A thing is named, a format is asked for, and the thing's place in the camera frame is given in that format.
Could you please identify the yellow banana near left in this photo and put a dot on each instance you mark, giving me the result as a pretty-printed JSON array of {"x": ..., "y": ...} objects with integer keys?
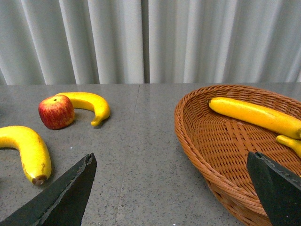
[{"x": 34, "y": 155}]

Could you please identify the small yellow banana in basket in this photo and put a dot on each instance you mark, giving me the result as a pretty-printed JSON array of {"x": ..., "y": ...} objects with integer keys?
[{"x": 291, "y": 143}]

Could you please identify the curved yellow banana behind apple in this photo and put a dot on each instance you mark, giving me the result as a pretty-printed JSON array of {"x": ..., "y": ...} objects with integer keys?
[{"x": 91, "y": 102}]

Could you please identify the brown wicker basket right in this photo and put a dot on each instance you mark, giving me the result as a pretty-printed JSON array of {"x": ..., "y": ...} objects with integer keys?
[{"x": 218, "y": 146}]

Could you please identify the white pleated curtain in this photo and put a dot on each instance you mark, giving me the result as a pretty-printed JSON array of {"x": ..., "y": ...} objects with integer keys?
[{"x": 149, "y": 41}]

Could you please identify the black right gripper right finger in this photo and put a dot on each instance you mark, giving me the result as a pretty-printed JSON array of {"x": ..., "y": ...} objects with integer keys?
[{"x": 278, "y": 189}]

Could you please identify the long yellow banana in basket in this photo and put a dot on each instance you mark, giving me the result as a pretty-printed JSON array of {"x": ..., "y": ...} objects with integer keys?
[{"x": 267, "y": 118}]

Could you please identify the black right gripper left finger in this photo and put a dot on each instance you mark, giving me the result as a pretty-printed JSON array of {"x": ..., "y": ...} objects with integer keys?
[{"x": 63, "y": 203}]

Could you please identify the red yellow apple on table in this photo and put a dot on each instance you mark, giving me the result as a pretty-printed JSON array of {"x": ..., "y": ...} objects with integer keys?
[{"x": 56, "y": 112}]

